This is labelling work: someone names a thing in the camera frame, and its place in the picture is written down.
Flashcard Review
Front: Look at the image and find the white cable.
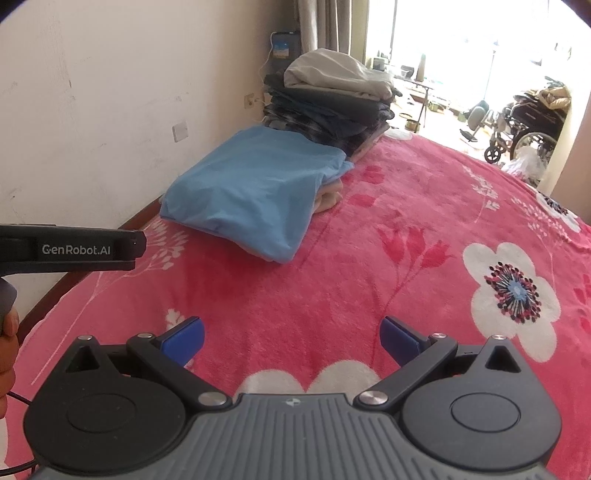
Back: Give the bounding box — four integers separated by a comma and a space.
257, 33, 279, 108

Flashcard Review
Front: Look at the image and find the stack of folded clothes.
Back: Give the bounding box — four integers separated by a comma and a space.
263, 48, 404, 163

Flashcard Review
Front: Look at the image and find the beige folded garment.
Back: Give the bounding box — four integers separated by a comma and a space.
313, 178, 345, 215

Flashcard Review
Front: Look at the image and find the red floral blanket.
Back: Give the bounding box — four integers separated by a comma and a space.
0, 129, 591, 480

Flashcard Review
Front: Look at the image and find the blue white wall device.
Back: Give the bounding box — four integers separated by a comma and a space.
271, 30, 301, 61

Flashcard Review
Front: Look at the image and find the grey wheeled chair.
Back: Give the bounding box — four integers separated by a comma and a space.
459, 99, 514, 165

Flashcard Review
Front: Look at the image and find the black cable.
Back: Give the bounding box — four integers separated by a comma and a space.
0, 391, 40, 470

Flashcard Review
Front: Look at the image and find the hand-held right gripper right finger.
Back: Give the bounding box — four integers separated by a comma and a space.
353, 316, 525, 409

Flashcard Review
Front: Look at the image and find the blue shirt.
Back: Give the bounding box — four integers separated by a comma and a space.
159, 127, 354, 265

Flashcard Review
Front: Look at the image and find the person's left hand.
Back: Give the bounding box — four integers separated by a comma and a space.
0, 305, 20, 418

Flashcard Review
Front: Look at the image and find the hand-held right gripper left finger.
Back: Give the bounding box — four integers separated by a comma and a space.
65, 316, 232, 409

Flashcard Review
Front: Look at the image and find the folding table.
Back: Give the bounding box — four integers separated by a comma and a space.
396, 65, 438, 129

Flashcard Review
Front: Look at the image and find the beige curtain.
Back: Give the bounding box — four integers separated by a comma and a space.
298, 0, 370, 61

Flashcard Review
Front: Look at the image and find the black wheelchair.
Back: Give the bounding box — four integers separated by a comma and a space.
510, 76, 572, 163

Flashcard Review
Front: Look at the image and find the clear plastic bag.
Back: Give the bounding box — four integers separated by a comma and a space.
502, 145, 549, 184

